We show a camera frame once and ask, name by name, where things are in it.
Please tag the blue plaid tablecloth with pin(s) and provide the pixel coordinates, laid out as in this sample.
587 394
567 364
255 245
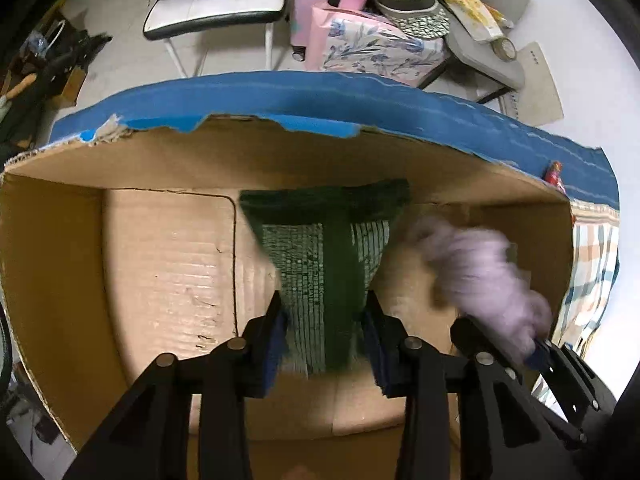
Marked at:
301 407

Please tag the red floral snack packet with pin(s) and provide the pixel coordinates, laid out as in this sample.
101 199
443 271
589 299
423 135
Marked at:
553 176

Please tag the grey chair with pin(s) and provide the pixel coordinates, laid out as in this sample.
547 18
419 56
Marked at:
508 76

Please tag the tape roll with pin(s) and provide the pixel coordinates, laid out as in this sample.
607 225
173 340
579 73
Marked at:
504 48

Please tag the pink floral bag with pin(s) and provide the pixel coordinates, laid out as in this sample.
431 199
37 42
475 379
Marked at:
348 41

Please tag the green snack bag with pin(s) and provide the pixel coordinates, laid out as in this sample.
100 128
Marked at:
327 245

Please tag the beige flat board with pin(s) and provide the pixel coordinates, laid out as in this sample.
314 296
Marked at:
538 103

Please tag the white black chair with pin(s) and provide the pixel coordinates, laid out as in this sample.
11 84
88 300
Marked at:
167 19

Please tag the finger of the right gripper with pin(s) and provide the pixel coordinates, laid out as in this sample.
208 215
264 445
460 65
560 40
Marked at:
503 432
586 402

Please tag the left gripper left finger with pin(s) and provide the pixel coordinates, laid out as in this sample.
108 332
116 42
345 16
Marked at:
146 434

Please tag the large cardboard box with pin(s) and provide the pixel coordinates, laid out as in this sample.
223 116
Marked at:
117 249

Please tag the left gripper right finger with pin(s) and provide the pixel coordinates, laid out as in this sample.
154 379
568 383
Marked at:
408 367

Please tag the yellow white package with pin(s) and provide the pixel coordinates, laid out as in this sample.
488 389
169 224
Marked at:
483 23

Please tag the lilac soft cloth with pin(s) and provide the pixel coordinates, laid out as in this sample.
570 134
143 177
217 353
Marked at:
474 274

